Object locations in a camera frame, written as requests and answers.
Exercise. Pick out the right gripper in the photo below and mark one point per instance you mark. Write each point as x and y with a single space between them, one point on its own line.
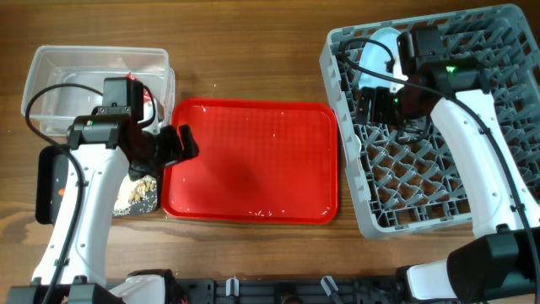
375 105

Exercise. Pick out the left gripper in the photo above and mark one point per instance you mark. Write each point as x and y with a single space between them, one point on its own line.
170 146

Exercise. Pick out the light blue plate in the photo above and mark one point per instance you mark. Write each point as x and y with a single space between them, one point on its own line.
374 58

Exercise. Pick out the red snack wrapper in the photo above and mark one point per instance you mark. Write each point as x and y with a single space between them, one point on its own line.
146 96

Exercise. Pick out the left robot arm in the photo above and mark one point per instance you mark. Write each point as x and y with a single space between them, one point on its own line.
102 149

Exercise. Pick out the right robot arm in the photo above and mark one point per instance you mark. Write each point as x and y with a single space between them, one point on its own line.
454 96

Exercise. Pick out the grey dishwasher rack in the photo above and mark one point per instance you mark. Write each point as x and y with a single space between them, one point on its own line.
399 188

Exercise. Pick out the spilled rice and peanuts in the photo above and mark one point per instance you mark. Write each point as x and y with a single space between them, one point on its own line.
136 197

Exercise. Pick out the red serving tray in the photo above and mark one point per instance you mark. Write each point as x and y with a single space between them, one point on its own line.
259 161

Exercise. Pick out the black plastic tray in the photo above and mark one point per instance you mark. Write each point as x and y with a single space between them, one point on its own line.
52 176

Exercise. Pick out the clear plastic bin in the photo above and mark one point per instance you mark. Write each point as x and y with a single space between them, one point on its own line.
90 66

